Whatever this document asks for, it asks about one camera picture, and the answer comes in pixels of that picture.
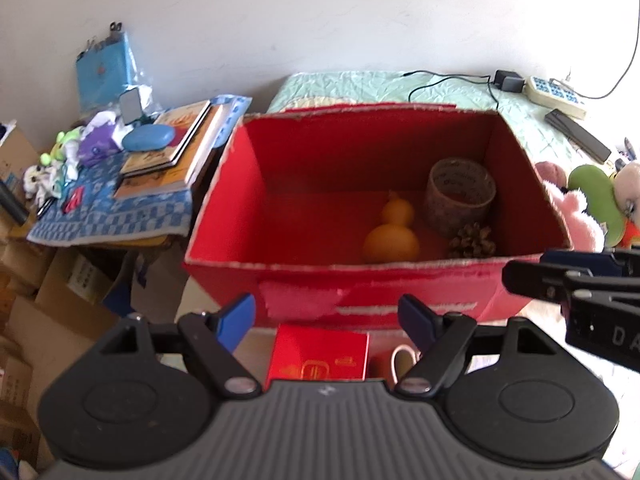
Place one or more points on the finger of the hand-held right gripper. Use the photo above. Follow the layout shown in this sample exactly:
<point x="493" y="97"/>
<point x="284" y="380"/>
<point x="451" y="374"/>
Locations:
<point x="535" y="280"/>
<point x="580" y="259"/>

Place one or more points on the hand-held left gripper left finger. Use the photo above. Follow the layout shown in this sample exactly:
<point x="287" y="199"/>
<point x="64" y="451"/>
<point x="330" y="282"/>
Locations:
<point x="235" y="317"/>

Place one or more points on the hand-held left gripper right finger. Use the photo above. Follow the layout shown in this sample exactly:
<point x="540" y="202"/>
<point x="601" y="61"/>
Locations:
<point x="417" y="317"/>

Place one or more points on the brown pine cone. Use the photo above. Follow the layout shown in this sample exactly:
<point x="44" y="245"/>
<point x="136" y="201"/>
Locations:
<point x="472" y="242"/>

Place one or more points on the orange brown gourd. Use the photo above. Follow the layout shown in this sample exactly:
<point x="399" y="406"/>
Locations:
<point x="392" y="242"/>

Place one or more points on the small red gift box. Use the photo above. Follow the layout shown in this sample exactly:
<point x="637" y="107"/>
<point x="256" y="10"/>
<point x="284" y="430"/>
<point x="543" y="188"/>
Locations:
<point x="320" y="355"/>

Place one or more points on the packing tape roll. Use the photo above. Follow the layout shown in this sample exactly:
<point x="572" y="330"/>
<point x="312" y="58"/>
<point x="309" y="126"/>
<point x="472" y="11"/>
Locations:
<point x="457" y="205"/>

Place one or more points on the large red cardboard box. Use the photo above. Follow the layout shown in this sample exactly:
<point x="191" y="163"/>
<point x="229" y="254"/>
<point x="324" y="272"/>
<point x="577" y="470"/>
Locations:
<point x="325" y="170"/>

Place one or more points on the pink plush toy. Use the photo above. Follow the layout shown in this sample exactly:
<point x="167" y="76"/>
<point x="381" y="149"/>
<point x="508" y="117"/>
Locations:
<point x="580" y="220"/>

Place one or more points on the green plush toy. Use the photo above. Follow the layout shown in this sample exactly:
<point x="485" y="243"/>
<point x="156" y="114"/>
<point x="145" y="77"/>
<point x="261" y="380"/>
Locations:
<point x="597" y="195"/>

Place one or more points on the white and yellow plush toy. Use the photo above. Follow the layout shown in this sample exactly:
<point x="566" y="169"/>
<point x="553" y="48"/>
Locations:
<point x="631" y="185"/>

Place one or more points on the dusty rose plush toy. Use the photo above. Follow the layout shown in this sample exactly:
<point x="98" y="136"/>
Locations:
<point x="550" y="172"/>

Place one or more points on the black smartphone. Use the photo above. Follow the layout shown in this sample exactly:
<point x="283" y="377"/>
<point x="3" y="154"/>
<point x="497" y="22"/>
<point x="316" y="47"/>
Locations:
<point x="580" y="135"/>

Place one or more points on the blue white checked tablecloth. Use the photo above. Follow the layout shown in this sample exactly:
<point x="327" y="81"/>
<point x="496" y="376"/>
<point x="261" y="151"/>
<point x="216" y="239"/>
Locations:
<point x="125" y="215"/>

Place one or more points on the stack of books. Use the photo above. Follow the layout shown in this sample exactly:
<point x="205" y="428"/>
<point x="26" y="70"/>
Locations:
<point x="200" y="160"/>

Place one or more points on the white blue power strip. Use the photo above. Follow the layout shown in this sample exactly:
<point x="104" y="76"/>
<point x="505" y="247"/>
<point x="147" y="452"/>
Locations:
<point x="552" y="95"/>

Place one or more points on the black charger adapter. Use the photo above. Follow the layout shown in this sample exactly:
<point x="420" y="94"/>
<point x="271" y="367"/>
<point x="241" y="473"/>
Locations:
<point x="509" y="81"/>

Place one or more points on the blue glasses case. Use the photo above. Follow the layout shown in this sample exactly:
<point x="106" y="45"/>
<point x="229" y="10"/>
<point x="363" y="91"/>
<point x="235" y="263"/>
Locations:
<point x="149" y="137"/>

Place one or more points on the small red clip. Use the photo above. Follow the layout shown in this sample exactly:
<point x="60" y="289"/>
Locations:
<point x="74" y="199"/>

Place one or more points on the purple plush toy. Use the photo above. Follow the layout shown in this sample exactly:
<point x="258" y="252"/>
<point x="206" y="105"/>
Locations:
<point x="97" y="145"/>

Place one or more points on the small grey box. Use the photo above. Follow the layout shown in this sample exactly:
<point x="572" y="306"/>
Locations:
<point x="131" y="105"/>

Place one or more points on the mint green quilted blanket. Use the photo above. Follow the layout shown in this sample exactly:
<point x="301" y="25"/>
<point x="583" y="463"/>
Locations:
<point x="360" y="87"/>

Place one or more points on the small white figurine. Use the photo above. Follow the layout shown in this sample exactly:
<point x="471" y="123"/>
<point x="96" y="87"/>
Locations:
<point x="40" y="177"/>

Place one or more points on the green frog toy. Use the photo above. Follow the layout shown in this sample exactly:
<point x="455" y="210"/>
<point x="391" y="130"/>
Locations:
<point x="62" y="142"/>

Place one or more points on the black cylinder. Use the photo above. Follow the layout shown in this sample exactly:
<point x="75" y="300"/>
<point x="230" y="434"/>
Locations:
<point x="12" y="202"/>

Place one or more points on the blue plastic bag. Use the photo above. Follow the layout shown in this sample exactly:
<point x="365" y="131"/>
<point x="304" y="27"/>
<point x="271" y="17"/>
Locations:
<point x="102" y="72"/>

